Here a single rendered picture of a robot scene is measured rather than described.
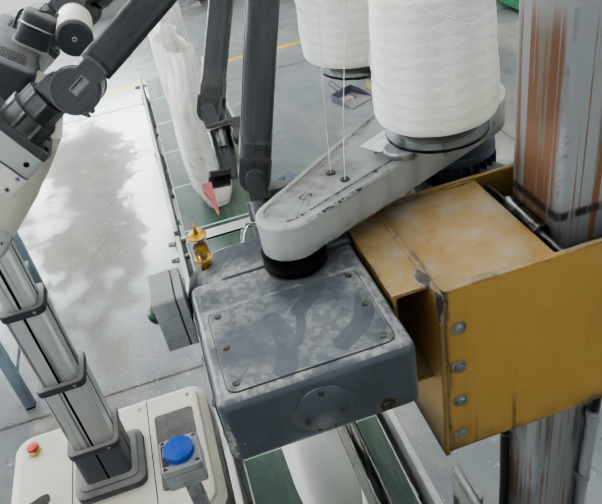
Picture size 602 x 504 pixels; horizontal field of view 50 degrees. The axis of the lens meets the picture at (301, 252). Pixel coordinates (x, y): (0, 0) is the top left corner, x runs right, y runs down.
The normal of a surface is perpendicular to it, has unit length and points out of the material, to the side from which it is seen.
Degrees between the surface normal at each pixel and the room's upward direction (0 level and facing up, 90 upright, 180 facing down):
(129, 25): 76
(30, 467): 0
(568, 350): 90
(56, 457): 0
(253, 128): 70
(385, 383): 90
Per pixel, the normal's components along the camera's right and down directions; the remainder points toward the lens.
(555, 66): -0.95, 0.29
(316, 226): 0.65, 0.36
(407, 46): -0.52, 0.51
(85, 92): 0.13, 0.39
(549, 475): 0.28, 0.53
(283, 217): -0.16, -0.80
